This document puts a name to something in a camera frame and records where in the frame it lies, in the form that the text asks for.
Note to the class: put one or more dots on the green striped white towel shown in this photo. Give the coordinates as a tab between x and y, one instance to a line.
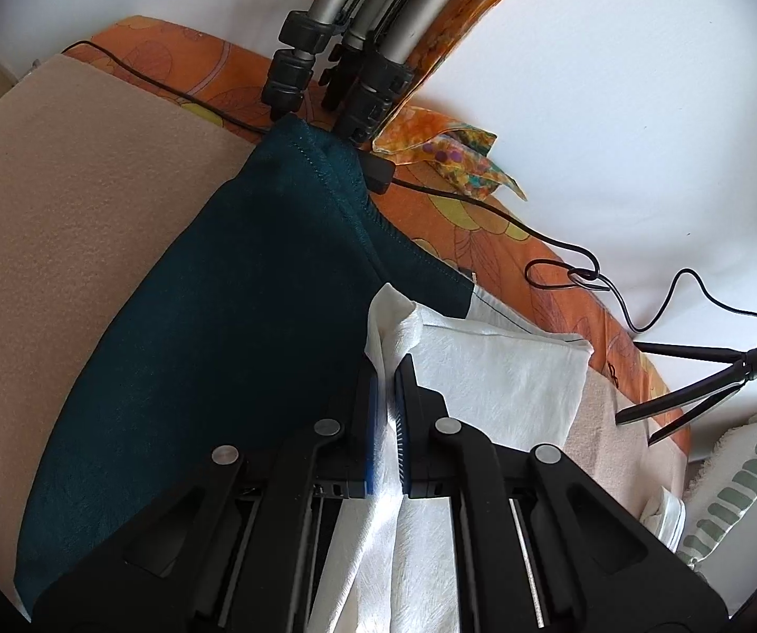
741	475

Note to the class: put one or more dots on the beige blanket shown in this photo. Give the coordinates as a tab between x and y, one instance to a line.
68	211

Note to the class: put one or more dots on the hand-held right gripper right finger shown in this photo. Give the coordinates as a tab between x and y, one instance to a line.
402	435

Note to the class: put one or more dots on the white cloth garment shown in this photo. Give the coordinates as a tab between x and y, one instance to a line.
497	369

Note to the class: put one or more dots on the orange floral bedsheet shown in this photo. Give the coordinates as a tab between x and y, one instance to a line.
477	224

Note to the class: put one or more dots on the small black tripod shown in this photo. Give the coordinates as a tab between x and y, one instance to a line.
701	382

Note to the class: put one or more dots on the dark teal cloth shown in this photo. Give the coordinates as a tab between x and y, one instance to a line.
233	316

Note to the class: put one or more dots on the silver black tripod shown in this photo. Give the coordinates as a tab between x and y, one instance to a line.
345	46

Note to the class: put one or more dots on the black power adapter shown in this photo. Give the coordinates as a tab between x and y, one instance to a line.
375	171

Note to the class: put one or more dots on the colorful patterned cloth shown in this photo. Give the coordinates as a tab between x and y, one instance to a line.
464	155

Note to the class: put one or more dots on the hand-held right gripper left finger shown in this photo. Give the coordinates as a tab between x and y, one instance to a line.
371	435

